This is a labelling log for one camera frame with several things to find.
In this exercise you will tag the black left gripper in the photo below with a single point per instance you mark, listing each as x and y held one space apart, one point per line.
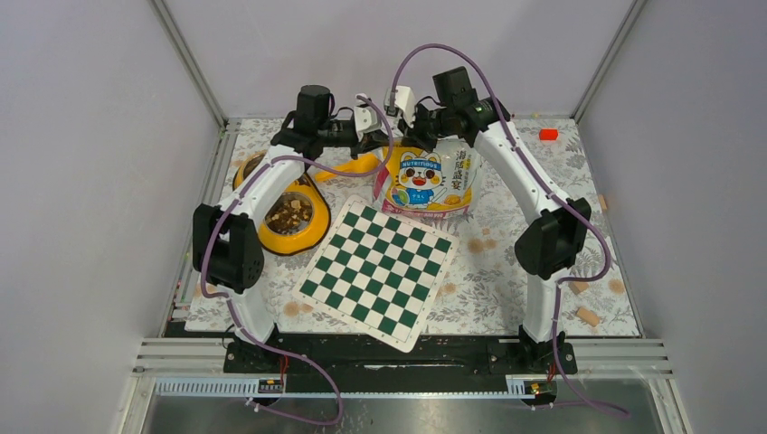
370 139

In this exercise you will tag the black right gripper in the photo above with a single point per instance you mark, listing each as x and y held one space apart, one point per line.
415 134

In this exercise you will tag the yellow plastic scoop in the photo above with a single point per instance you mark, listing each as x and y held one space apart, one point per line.
356 166

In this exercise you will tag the pet food bag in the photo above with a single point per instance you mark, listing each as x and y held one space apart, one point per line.
437 184

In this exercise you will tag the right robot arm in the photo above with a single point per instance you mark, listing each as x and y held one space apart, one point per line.
557 225

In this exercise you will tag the wooden cube near right arm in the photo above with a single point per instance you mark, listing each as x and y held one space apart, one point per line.
577 287

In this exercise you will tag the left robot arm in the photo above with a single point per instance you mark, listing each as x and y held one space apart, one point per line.
226 249

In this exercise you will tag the yellow double pet bowl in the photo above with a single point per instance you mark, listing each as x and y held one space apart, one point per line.
298 221

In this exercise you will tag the red rectangular block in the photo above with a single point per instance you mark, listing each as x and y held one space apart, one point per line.
548 134

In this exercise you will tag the green white chessboard mat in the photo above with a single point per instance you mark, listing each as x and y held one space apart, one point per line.
377 272

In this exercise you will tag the wooden cylinder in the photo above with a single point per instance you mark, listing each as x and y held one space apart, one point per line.
587 316

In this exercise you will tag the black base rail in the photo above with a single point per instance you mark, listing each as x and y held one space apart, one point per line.
475 353

